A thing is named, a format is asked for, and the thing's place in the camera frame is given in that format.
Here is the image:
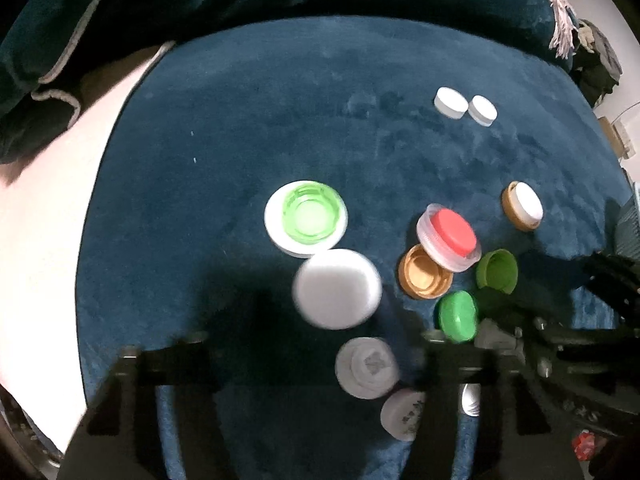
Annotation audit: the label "white ribbed bottle cap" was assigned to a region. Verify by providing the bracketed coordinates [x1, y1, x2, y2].
[335, 337, 401, 400]

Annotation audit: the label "pile of dark clothes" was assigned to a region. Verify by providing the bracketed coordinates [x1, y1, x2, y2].
[570, 17, 626, 106]

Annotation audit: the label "pink tasselled fringe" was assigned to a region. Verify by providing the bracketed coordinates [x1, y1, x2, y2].
[525, 0, 577, 59]

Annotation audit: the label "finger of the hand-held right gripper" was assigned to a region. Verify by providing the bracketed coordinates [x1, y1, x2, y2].
[582, 251, 640, 321]
[500, 312, 636, 361]

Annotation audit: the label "white cap with tan ring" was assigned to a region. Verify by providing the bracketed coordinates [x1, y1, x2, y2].
[502, 181, 544, 232]

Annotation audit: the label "lime green bottle cap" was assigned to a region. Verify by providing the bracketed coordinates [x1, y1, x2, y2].
[475, 249, 518, 293]

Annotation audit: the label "large white bottle cap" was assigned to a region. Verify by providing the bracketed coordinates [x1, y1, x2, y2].
[292, 248, 383, 331]

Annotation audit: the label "green plastic bottle cap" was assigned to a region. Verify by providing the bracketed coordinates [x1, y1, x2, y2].
[436, 291, 480, 343]

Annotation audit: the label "gold bottle cap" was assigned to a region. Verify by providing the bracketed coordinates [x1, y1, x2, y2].
[398, 244, 454, 301]

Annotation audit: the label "pale pink bed sheet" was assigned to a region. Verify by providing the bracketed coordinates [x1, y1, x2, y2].
[0, 45, 173, 456]

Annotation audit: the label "cardboard box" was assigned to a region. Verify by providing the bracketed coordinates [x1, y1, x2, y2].
[597, 115, 637, 158]

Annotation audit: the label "blue plush mat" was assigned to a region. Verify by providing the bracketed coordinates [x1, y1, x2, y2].
[75, 15, 640, 480]

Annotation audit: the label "white printed bottle cap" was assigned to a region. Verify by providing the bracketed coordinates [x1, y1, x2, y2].
[381, 388, 427, 442]

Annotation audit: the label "red bottle cap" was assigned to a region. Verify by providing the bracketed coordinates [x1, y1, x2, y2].
[416, 203, 482, 273]

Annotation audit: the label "white plastic bottle cap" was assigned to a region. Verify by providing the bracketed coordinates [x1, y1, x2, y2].
[468, 95, 499, 126]
[461, 384, 482, 418]
[433, 87, 468, 120]

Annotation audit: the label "red wrapper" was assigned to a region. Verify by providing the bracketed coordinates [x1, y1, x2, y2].
[572, 432, 596, 461]

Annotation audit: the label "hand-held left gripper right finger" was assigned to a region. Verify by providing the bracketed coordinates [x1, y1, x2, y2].
[410, 331, 583, 480]

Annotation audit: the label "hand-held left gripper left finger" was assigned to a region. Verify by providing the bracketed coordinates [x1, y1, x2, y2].
[60, 331, 222, 480]

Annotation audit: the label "white cap with green insert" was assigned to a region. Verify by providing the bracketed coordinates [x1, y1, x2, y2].
[264, 180, 348, 259]

